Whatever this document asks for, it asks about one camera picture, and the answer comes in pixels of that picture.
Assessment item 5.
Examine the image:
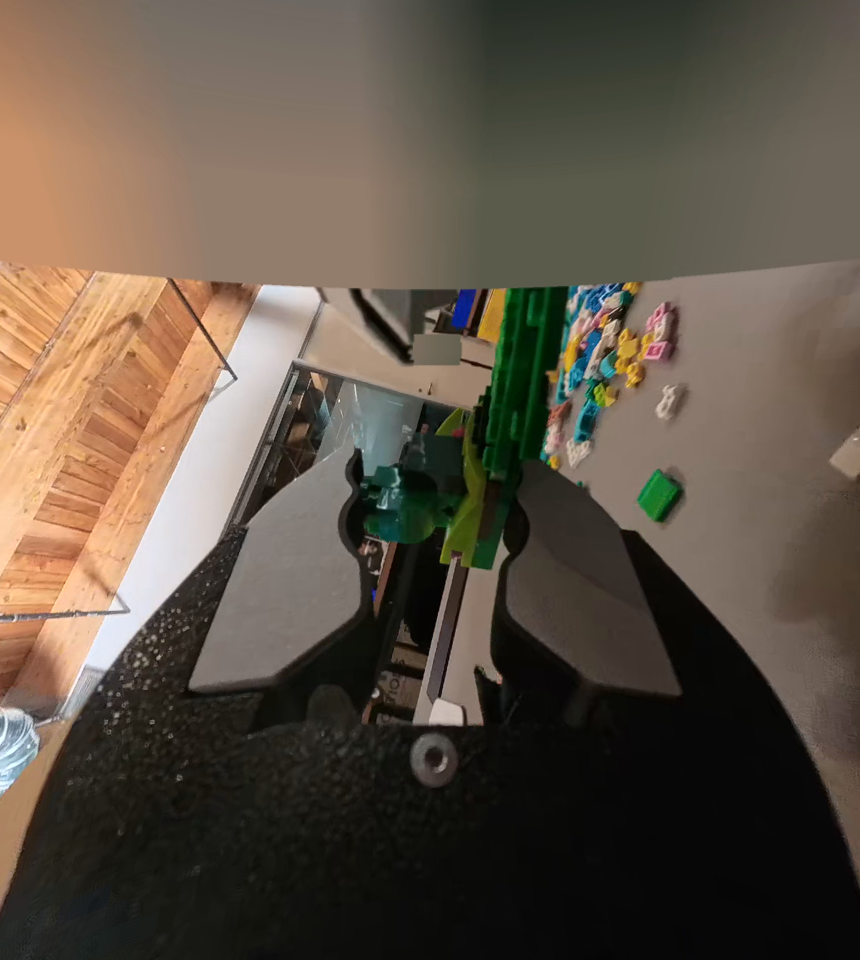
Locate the green curved lego brick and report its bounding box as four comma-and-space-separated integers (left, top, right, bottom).
637, 468, 687, 525

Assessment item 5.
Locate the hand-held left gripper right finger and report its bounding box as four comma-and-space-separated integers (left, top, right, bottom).
490, 461, 682, 727

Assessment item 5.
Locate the pastel colourful lego piece pile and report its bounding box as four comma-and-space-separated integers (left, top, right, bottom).
542, 281, 680, 471

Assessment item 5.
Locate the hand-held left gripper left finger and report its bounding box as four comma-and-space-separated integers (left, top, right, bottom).
188, 448, 379, 725

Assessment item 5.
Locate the yellow lego box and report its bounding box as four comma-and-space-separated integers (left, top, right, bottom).
477, 288, 510, 342

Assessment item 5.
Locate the green lego build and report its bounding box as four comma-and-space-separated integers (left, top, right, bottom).
358, 285, 574, 573

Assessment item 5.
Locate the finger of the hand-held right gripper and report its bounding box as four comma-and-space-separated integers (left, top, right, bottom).
321, 287, 416, 366

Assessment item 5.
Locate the grey metal pipe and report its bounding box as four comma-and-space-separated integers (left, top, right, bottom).
0, 606, 133, 630

